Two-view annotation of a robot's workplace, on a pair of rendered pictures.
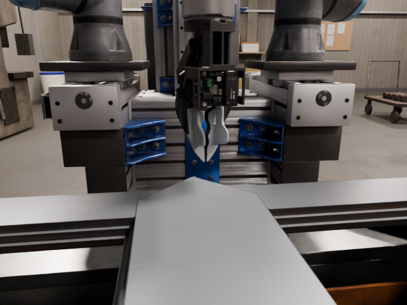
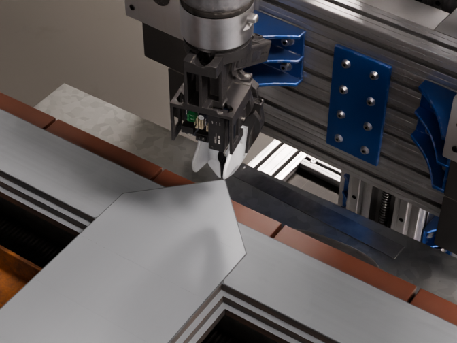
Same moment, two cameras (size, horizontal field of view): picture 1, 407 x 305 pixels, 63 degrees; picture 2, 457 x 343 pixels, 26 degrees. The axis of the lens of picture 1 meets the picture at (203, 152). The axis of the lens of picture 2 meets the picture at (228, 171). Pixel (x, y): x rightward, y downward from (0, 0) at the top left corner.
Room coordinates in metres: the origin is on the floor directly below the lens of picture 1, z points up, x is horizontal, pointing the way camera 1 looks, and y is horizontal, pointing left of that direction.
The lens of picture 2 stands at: (-0.12, -0.57, 1.69)
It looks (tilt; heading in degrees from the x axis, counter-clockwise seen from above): 43 degrees down; 41
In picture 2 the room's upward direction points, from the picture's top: straight up
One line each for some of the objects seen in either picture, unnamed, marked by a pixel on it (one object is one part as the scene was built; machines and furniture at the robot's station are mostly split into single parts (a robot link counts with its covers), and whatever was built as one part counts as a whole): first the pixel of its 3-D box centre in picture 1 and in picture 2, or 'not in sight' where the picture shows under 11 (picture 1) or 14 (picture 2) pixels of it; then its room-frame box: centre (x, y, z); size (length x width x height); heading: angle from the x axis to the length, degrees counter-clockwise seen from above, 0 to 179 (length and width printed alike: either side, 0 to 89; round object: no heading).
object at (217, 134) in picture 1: (218, 135); (230, 160); (0.51, -0.02, 0.93); 0.06 x 0.03 x 0.09; 21
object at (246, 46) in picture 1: (249, 47); not in sight; (10.18, -1.37, 1.30); 0.49 x 0.41 x 0.27; 95
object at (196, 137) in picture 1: (199, 137); (205, 153); (0.49, 0.01, 0.93); 0.06 x 0.03 x 0.09; 21
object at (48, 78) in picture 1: (54, 87); not in sight; (7.87, 3.51, 0.35); 0.55 x 0.55 x 0.70
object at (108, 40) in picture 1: (100, 40); not in sight; (0.86, 0.25, 1.09); 0.15 x 0.15 x 0.10
